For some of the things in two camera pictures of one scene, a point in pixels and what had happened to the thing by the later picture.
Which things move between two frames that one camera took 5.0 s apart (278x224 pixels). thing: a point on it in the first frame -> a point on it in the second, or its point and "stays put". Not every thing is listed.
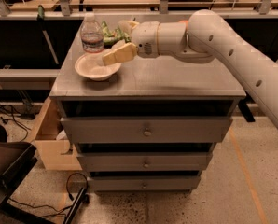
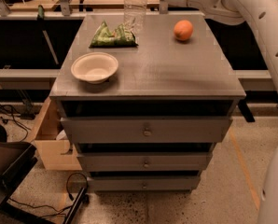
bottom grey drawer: [145, 184] stays put
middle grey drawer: [142, 161] stays put
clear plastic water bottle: [92, 35] -> [134, 11]
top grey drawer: [145, 130] stays put
